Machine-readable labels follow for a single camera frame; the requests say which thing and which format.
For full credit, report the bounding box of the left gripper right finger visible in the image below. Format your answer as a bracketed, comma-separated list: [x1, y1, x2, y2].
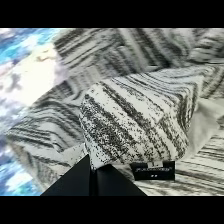
[91, 163, 148, 197]

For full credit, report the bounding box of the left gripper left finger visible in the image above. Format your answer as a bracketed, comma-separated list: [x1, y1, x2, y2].
[41, 154, 92, 197]

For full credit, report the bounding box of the white black striped garment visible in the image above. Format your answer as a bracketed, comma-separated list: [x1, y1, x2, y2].
[5, 28, 224, 197]

